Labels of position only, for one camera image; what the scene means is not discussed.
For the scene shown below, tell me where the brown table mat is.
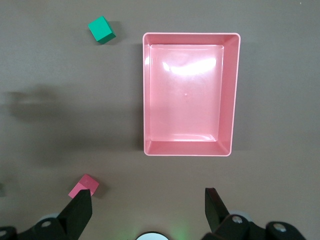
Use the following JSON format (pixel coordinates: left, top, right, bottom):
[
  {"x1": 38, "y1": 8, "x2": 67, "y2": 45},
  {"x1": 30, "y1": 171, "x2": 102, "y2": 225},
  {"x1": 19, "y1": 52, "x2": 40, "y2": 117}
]
[{"x1": 0, "y1": 0, "x2": 320, "y2": 240}]

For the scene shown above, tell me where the green foam cube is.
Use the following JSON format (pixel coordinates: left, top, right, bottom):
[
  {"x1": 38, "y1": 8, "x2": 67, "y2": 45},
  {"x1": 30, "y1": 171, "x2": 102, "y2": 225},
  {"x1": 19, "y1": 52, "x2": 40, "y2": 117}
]
[{"x1": 87, "y1": 15, "x2": 117, "y2": 45}]

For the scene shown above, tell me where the pink foam cube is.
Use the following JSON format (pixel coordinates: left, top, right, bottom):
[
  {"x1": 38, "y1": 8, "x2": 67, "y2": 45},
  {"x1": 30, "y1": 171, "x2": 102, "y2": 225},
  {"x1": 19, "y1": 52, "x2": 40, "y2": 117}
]
[{"x1": 68, "y1": 173, "x2": 100, "y2": 200}]

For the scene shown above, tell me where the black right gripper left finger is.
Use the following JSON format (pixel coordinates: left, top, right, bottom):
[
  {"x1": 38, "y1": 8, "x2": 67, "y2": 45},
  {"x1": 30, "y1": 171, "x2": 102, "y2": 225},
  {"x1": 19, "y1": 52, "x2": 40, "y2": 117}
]
[{"x1": 0, "y1": 189, "x2": 94, "y2": 240}]

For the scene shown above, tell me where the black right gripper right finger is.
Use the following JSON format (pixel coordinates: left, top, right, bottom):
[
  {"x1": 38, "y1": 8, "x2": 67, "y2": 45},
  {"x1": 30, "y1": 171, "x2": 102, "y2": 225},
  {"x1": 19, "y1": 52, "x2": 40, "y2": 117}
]
[{"x1": 199, "y1": 187, "x2": 310, "y2": 240}]

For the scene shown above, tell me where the pink plastic bin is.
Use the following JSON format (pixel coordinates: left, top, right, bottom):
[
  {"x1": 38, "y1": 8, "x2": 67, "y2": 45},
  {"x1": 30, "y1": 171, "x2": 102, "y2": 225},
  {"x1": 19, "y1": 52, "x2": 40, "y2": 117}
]
[{"x1": 142, "y1": 32, "x2": 242, "y2": 158}]

